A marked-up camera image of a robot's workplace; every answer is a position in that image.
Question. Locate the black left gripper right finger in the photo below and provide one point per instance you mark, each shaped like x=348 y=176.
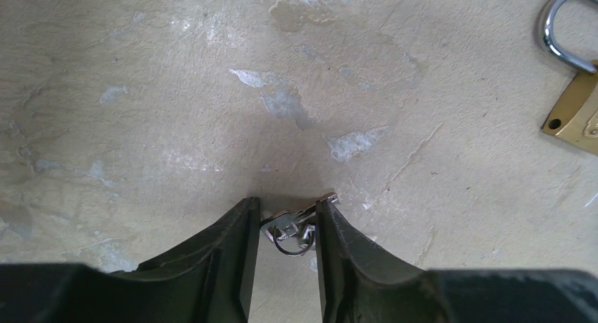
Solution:
x=359 y=281

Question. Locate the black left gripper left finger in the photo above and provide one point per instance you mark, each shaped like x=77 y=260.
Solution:
x=206 y=278

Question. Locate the small silver keys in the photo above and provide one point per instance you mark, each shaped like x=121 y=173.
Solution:
x=298 y=224

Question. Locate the brass padlock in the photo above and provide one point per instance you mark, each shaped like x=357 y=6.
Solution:
x=573 y=118

